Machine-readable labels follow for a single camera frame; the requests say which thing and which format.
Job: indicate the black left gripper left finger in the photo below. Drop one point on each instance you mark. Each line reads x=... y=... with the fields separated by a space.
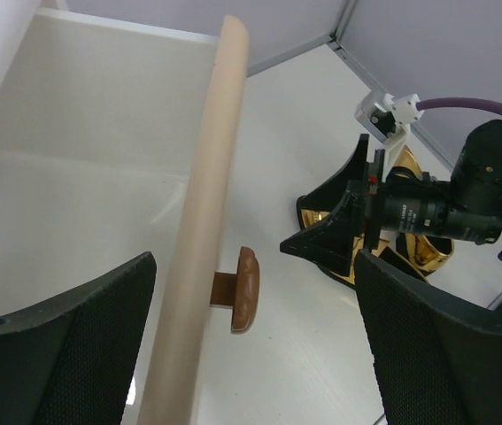
x=70 y=359

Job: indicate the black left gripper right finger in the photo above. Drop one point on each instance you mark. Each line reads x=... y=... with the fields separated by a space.
x=437 y=357

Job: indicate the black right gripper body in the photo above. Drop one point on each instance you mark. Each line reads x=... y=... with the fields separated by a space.
x=467 y=207

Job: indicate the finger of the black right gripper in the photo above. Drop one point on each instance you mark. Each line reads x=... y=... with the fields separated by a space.
x=325 y=197
x=329 y=242

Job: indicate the beige drawer front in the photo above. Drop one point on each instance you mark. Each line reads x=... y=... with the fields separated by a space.
x=117 y=139

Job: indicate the brown bear drawer knob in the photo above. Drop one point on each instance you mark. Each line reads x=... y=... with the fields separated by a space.
x=239 y=291

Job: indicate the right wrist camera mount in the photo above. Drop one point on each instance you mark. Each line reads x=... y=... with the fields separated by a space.
x=389 y=120

